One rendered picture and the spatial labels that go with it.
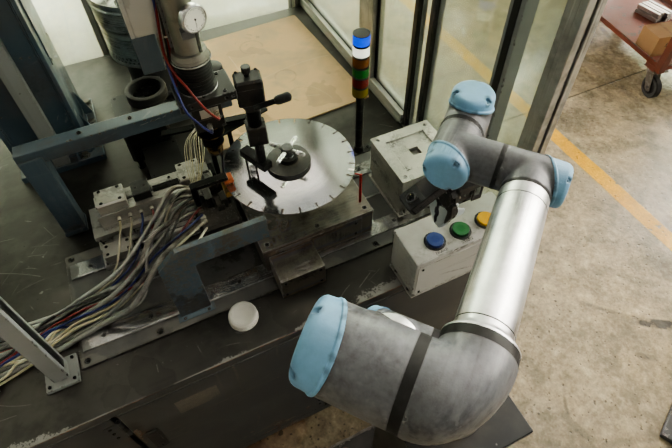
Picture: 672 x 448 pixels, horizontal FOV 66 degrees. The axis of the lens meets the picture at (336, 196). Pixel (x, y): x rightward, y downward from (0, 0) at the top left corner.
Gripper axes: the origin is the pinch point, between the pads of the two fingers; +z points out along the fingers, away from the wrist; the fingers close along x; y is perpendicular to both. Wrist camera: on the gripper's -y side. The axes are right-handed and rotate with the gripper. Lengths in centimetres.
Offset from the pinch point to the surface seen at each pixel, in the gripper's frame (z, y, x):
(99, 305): 17, -74, 24
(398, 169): 7.0, 4.4, 23.1
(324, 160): 2.2, -13.2, 30.1
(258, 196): 2.2, -32.0, 26.2
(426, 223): 7.5, 1.9, 5.3
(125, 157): 22, -60, 77
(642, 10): 74, 234, 125
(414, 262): 7.8, -6.1, -2.7
